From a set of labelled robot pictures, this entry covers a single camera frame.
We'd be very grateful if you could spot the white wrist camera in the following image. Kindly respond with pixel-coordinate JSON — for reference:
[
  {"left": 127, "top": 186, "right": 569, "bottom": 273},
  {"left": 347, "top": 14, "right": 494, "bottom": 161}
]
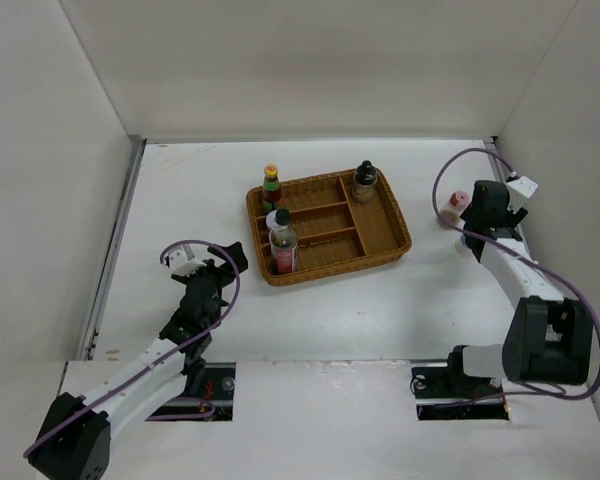
[
  {"left": 161, "top": 244, "right": 205, "bottom": 277},
  {"left": 504, "top": 172, "right": 538, "bottom": 213}
]

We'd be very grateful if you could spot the yellow-capped green-label sauce bottle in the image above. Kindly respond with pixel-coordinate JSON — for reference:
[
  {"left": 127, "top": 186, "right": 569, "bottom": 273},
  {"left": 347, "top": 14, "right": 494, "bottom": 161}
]
[{"left": 262, "top": 164, "right": 282, "bottom": 213}]

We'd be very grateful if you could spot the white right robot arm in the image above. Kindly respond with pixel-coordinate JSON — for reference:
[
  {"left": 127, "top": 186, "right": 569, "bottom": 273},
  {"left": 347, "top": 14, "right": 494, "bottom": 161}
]
[{"left": 443, "top": 177, "right": 593, "bottom": 396}]

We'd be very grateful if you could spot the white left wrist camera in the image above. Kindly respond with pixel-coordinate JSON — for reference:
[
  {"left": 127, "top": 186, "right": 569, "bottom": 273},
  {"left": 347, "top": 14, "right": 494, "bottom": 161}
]
[{"left": 161, "top": 244, "right": 205, "bottom": 277}]

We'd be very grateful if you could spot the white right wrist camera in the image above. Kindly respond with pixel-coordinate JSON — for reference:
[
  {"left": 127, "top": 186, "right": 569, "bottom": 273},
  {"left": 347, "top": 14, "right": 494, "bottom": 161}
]
[{"left": 504, "top": 172, "right": 538, "bottom": 213}]

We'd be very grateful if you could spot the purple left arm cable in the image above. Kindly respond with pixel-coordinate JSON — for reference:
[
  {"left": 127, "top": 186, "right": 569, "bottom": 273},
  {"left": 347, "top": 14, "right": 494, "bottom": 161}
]
[{"left": 23, "top": 239, "right": 241, "bottom": 459}]

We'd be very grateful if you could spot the silver-capped white blue jar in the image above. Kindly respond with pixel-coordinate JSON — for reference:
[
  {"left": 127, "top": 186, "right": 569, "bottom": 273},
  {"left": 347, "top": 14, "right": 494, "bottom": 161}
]
[{"left": 455, "top": 236, "right": 473, "bottom": 256}]

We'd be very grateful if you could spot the woven wicker divided basket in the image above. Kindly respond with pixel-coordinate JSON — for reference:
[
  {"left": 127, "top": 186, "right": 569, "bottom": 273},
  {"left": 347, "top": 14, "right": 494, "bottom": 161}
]
[{"left": 246, "top": 169, "right": 412, "bottom": 287}]

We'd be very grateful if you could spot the black-capped pepper grinder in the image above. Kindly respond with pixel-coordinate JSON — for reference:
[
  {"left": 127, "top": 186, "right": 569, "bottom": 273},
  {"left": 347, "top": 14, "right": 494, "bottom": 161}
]
[{"left": 352, "top": 160, "right": 377, "bottom": 203}]

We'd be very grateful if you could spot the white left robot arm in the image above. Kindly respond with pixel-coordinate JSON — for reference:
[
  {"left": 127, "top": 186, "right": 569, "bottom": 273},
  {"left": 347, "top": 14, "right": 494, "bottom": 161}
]
[{"left": 23, "top": 240, "right": 248, "bottom": 479}]

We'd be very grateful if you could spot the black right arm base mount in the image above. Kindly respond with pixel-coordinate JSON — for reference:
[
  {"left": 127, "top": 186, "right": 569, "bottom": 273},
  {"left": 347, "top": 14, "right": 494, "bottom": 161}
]
[{"left": 410, "top": 346, "right": 509, "bottom": 421}]

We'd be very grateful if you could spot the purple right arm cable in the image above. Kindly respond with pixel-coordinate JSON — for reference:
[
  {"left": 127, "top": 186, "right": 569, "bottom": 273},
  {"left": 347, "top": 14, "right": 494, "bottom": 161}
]
[{"left": 431, "top": 148, "right": 600, "bottom": 404}]

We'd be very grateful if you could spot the dark soy sauce bottle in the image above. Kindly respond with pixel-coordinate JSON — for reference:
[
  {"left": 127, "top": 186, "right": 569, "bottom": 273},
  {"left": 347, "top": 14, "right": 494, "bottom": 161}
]
[{"left": 269, "top": 209, "right": 299, "bottom": 275}]

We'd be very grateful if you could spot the pink-capped spice shaker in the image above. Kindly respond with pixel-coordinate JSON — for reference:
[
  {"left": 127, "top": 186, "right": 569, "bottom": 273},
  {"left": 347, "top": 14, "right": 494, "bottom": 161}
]
[{"left": 441, "top": 190, "right": 470, "bottom": 226}]

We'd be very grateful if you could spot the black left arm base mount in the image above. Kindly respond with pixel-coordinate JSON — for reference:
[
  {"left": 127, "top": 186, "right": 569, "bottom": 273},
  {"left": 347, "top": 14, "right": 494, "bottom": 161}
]
[{"left": 148, "top": 360, "right": 237, "bottom": 422}]

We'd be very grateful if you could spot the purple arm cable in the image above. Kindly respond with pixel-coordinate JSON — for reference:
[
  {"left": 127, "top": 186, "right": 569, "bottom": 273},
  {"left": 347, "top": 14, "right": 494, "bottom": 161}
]
[
  {"left": 23, "top": 239, "right": 241, "bottom": 459},
  {"left": 431, "top": 148, "right": 600, "bottom": 404}
]

